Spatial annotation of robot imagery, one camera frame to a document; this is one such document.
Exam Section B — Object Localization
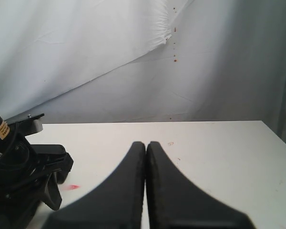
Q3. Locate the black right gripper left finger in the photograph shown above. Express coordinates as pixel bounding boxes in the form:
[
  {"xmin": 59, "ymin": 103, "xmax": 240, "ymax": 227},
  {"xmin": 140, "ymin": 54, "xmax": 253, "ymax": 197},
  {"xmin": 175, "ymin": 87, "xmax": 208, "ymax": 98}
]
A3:
[{"xmin": 46, "ymin": 142, "xmax": 145, "ymax": 229}]

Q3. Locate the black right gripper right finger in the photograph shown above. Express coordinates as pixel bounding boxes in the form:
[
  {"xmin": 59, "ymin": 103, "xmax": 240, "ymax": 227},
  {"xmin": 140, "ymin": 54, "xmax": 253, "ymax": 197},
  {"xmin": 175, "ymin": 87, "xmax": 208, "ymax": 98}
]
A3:
[{"xmin": 145, "ymin": 142, "xmax": 254, "ymax": 229}]

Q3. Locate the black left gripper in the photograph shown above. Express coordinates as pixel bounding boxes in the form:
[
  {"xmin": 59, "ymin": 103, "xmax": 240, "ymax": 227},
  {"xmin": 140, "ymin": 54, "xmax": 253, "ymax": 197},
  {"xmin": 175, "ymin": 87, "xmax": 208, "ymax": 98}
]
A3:
[{"xmin": 0, "ymin": 135, "xmax": 73, "ymax": 229}]

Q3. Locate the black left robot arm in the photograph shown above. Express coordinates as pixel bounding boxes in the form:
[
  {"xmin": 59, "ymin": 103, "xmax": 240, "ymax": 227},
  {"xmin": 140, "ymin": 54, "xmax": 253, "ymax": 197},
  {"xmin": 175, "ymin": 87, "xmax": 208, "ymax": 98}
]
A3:
[{"xmin": 0, "ymin": 114, "xmax": 73, "ymax": 229}]

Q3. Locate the white backdrop cloth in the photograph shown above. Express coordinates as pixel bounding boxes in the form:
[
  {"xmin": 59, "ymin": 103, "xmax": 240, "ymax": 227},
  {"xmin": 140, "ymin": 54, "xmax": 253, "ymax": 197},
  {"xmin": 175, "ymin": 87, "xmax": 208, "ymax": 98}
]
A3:
[{"xmin": 0, "ymin": 0, "xmax": 286, "ymax": 142}]

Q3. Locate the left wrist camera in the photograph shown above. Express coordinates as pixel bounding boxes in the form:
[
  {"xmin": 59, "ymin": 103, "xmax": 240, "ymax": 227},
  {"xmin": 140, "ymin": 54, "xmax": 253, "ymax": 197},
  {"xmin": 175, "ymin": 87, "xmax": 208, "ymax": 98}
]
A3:
[{"xmin": 7, "ymin": 113, "xmax": 45, "ymax": 136}]

